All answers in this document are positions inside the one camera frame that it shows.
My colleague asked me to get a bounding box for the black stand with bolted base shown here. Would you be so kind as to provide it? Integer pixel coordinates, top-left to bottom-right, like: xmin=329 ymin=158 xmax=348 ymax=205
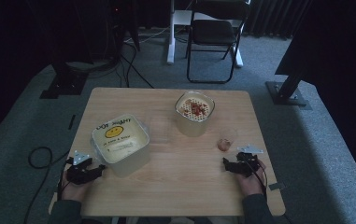
xmin=264 ymin=70 xmax=313 ymax=111

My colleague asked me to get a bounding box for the white floor cable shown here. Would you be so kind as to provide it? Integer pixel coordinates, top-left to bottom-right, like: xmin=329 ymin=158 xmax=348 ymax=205
xmin=124 ymin=25 xmax=171 ymax=45

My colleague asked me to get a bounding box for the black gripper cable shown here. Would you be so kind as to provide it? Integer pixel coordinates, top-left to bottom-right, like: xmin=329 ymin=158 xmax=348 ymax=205
xmin=240 ymin=153 xmax=269 ymax=202
xmin=56 ymin=157 xmax=75 ymax=202

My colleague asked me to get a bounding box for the grey tape piece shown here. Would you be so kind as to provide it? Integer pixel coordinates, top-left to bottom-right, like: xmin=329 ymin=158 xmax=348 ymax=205
xmin=267 ymin=182 xmax=287 ymax=191

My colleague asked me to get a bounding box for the cream container with strainer insert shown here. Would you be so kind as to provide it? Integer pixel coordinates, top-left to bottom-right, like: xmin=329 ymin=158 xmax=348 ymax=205
xmin=174 ymin=91 xmax=216 ymax=138

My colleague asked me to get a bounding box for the person's left hand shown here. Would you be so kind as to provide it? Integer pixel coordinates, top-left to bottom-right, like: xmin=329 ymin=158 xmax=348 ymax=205
xmin=60 ymin=169 xmax=90 ymax=203

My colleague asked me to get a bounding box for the person's right hand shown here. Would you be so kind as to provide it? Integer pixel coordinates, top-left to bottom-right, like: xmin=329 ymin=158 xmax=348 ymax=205
xmin=236 ymin=159 xmax=268 ymax=197

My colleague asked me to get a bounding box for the black floor cable bundle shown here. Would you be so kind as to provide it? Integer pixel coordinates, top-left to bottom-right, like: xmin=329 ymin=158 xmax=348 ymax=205
xmin=116 ymin=43 xmax=155 ymax=90

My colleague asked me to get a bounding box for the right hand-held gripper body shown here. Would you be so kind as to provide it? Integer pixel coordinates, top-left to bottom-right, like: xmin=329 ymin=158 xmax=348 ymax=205
xmin=235 ymin=144 xmax=265 ymax=178

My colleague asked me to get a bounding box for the small black strip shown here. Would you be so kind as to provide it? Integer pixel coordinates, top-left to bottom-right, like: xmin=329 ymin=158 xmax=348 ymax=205
xmin=67 ymin=114 xmax=77 ymax=131

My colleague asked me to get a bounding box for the black folding chair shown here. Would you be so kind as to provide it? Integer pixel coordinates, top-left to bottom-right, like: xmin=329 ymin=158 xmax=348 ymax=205
xmin=185 ymin=0 xmax=252 ymax=85

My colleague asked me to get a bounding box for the cream container with smiley lid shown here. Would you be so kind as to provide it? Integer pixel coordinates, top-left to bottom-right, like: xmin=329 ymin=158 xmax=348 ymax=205
xmin=90 ymin=113 xmax=151 ymax=178

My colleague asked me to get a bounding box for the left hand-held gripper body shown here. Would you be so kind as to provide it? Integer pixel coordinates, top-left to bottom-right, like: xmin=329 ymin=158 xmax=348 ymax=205
xmin=64 ymin=150 xmax=94 ymax=186

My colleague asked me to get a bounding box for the dark curtain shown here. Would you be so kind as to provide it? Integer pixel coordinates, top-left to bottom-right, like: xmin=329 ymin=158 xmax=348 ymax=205
xmin=246 ymin=0 xmax=311 ymax=41

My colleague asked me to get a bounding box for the black stand with flat base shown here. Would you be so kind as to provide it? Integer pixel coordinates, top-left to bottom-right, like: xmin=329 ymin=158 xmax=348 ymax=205
xmin=39 ymin=61 xmax=90 ymax=100

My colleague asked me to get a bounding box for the small clear glass cup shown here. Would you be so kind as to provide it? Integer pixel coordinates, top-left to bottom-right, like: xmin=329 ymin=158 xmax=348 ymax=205
xmin=217 ymin=128 xmax=238 ymax=153

